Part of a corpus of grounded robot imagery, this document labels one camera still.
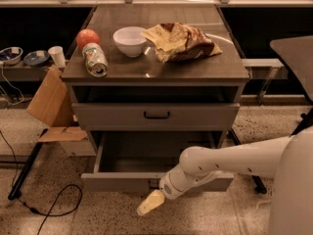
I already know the blue patterned bowl left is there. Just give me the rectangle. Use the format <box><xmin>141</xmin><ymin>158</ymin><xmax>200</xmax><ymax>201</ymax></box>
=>
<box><xmin>0</xmin><ymin>47</ymin><xmax>23</xmax><ymax>66</ymax></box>

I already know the white paper cup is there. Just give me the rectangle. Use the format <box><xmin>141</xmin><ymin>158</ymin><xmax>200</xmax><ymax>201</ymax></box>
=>
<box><xmin>48</xmin><ymin>46</ymin><xmax>66</xmax><ymax>68</ymax></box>

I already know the red apple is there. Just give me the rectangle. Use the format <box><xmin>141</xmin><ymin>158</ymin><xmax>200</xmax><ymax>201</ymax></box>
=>
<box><xmin>76</xmin><ymin>29</ymin><xmax>100</xmax><ymax>50</ymax></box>

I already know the black table leg left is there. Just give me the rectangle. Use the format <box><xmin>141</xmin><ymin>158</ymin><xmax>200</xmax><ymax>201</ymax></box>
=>
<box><xmin>8</xmin><ymin>141</ymin><xmax>43</xmax><ymax>201</ymax></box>

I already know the white bowl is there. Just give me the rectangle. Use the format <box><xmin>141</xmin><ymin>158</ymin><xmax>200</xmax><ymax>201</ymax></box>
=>
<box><xmin>113</xmin><ymin>26</ymin><xmax>147</xmax><ymax>58</ymax></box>

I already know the grey top drawer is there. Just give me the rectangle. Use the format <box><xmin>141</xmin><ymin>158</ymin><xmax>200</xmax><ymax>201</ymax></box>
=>
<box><xmin>72</xmin><ymin>103</ymin><xmax>240</xmax><ymax>131</ymax></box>

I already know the yellow brown chip bag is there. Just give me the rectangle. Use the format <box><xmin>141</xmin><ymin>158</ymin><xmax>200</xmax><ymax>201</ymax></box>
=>
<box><xmin>141</xmin><ymin>23</ymin><xmax>222</xmax><ymax>63</ymax></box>

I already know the dark side table top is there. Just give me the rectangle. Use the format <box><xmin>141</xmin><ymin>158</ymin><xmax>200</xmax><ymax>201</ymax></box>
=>
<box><xmin>270</xmin><ymin>35</ymin><xmax>313</xmax><ymax>103</ymax></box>

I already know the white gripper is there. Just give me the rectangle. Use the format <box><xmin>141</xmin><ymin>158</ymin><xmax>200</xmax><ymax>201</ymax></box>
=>
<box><xmin>136</xmin><ymin>164</ymin><xmax>221</xmax><ymax>216</ymax></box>

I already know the blue patterned bowl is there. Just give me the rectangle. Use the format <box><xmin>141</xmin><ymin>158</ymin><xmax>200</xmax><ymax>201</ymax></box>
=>
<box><xmin>23</xmin><ymin>50</ymin><xmax>50</xmax><ymax>68</ymax></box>
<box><xmin>0</xmin><ymin>47</ymin><xmax>23</xmax><ymax>66</ymax></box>

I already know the green soda can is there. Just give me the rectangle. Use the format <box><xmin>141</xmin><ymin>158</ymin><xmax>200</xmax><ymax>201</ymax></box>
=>
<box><xmin>82</xmin><ymin>43</ymin><xmax>108</xmax><ymax>77</ymax></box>

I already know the grey drawer cabinet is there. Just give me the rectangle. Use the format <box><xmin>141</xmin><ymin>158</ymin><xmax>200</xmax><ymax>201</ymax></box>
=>
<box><xmin>62</xmin><ymin>4</ymin><xmax>249</xmax><ymax>148</ymax></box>

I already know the grey drawer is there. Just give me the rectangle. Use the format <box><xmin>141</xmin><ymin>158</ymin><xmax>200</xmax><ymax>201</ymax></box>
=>
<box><xmin>72</xmin><ymin>103</ymin><xmax>240</xmax><ymax>131</ymax></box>
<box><xmin>80</xmin><ymin>130</ymin><xmax>235</xmax><ymax>194</ymax></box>

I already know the brown cardboard box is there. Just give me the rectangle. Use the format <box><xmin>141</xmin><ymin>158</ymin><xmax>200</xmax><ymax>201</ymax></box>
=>
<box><xmin>26</xmin><ymin>66</ymin><xmax>95</xmax><ymax>156</ymax></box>

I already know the blue patterned bowl right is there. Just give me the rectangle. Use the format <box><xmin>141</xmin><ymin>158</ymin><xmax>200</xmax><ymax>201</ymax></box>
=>
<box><xmin>23</xmin><ymin>50</ymin><xmax>50</xmax><ymax>68</ymax></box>

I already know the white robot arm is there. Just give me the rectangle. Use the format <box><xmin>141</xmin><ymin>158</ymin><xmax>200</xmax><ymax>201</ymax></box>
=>
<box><xmin>137</xmin><ymin>126</ymin><xmax>313</xmax><ymax>235</ymax></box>

